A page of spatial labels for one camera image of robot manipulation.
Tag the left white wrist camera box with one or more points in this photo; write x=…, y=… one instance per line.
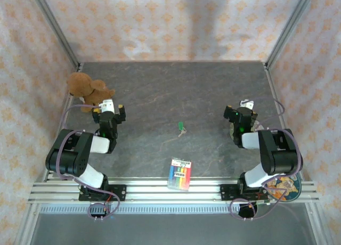
x=108, y=106

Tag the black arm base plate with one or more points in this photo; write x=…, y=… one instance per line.
x=120, y=191
x=226, y=191

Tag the rainbow marker pack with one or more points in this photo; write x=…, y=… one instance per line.
x=179, y=174

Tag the blue cartoon plate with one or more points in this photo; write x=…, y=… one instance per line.
x=287, y=189

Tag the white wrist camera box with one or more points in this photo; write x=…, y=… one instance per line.
x=108, y=106
x=247, y=104

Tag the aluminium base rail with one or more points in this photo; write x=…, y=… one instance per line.
x=149, y=191

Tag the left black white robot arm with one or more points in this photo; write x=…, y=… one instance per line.
x=66, y=159

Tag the aluminium frame post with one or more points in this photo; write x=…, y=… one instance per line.
x=54, y=24
x=290, y=24

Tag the brown teddy bear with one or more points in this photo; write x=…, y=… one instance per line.
x=80, y=85

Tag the aluminium table side rail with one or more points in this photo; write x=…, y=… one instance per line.
x=274, y=88
x=60, y=125

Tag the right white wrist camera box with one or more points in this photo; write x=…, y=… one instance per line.
x=247, y=104

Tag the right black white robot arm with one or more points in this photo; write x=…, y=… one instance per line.
x=279, y=159

